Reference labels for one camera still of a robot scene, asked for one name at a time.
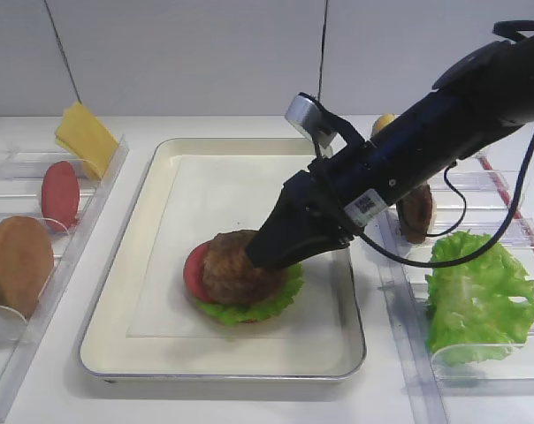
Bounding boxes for brown top bun in rack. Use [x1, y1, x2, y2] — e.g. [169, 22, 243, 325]
[0, 216, 54, 319]

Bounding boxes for white metal tray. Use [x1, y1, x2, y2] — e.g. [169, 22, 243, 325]
[80, 138, 366, 381]

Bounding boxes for green lettuce on burger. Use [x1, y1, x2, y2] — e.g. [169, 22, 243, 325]
[189, 263, 304, 326]

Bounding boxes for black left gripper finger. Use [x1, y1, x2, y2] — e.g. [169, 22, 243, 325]
[245, 187, 312, 268]

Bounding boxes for yellow bun in right rack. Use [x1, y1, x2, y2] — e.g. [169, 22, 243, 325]
[371, 113, 395, 136]

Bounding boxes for clear acrylic right food rack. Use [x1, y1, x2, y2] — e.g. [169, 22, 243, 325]
[378, 155, 534, 423]

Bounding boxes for clear acrylic food rack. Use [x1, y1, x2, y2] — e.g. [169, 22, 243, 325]
[0, 140, 128, 423]
[378, 155, 534, 423]

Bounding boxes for brown meat patty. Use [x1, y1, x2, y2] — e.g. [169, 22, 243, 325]
[396, 184, 434, 244]
[202, 230, 287, 307]

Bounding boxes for clear acrylic left food rack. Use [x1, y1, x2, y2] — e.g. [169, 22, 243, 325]
[0, 140, 128, 423]

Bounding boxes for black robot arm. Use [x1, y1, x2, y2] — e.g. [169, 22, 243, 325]
[246, 20, 534, 269]

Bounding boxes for red tomato slice on burger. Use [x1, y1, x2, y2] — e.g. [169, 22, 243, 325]
[183, 241, 214, 304]

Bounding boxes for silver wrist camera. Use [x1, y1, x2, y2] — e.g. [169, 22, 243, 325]
[285, 92, 337, 149]

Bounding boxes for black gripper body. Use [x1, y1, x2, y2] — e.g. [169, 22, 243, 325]
[279, 159, 355, 246]

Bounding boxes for bottom bun on tray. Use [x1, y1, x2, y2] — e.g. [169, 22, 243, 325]
[235, 316, 271, 325]

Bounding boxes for green lettuce leaf in rack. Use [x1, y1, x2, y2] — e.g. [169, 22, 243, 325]
[425, 243, 534, 366]

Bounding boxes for yellow cheese slices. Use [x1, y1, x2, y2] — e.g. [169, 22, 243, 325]
[55, 102, 118, 180]

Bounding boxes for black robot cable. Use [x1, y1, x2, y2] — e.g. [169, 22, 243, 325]
[316, 19, 534, 268]

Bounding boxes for red tomato slice in rack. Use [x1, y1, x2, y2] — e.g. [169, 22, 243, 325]
[41, 161, 80, 232]

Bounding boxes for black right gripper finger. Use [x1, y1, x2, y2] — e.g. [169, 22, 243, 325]
[278, 238, 351, 269]

